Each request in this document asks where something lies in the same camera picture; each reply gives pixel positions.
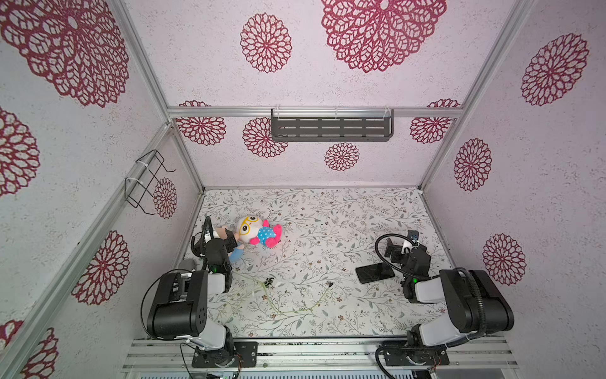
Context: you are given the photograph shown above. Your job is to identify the dark grey wall shelf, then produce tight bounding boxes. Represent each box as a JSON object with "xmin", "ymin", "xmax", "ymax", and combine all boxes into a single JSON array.
[{"xmin": 270, "ymin": 109, "xmax": 394, "ymax": 142}]

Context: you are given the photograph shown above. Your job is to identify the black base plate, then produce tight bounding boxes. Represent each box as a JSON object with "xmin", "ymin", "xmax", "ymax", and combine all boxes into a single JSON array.
[
  {"xmin": 192, "ymin": 341, "xmax": 259, "ymax": 369},
  {"xmin": 379, "ymin": 340, "xmax": 450, "ymax": 366}
]

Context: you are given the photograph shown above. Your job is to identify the grey cylindrical object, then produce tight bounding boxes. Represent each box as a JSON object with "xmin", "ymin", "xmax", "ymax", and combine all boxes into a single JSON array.
[{"xmin": 178, "ymin": 258, "xmax": 197, "ymax": 272}]

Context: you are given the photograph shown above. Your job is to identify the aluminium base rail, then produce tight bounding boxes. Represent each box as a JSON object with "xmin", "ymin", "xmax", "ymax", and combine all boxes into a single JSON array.
[{"xmin": 119, "ymin": 335, "xmax": 519, "ymax": 378}]

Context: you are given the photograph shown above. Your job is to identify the green wired earphones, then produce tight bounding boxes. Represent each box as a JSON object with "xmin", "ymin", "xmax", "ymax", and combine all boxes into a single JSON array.
[{"xmin": 235, "ymin": 273, "xmax": 336, "ymax": 317}]

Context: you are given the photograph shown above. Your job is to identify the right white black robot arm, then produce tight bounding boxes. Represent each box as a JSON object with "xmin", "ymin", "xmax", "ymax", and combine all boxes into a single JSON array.
[{"xmin": 374, "ymin": 231, "xmax": 514, "ymax": 352}]

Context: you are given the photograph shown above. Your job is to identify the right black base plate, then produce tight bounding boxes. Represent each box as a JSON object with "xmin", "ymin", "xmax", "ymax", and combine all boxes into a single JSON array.
[{"xmin": 379, "ymin": 340, "xmax": 450, "ymax": 366}]

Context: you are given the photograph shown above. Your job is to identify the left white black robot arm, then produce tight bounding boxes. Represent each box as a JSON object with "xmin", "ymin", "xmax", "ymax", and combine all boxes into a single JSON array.
[{"xmin": 142, "ymin": 231, "xmax": 236, "ymax": 366}]

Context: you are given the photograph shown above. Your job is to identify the black wire wall rack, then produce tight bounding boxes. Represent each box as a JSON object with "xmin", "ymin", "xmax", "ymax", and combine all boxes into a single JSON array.
[{"xmin": 123, "ymin": 149, "xmax": 178, "ymax": 220}]

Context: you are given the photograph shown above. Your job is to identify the black smartphone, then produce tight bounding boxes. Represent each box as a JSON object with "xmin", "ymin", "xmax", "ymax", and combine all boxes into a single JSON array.
[{"xmin": 355, "ymin": 262, "xmax": 395, "ymax": 284}]

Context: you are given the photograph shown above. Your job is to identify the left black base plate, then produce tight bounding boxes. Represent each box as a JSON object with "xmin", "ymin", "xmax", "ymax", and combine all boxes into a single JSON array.
[{"xmin": 192, "ymin": 341, "xmax": 259, "ymax": 369}]

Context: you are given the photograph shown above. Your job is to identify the yellow head pink plush doll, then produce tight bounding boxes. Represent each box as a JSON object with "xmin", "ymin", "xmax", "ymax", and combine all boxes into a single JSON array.
[{"xmin": 236, "ymin": 216, "xmax": 282, "ymax": 249}]

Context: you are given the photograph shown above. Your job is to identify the right black corrugated cable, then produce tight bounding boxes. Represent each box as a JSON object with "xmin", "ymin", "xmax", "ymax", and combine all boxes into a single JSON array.
[{"xmin": 374, "ymin": 233, "xmax": 489, "ymax": 340}]

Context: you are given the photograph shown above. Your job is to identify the beige striped plush doll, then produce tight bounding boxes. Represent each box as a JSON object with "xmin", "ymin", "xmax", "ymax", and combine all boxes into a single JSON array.
[{"xmin": 215, "ymin": 226, "xmax": 244, "ymax": 263}]

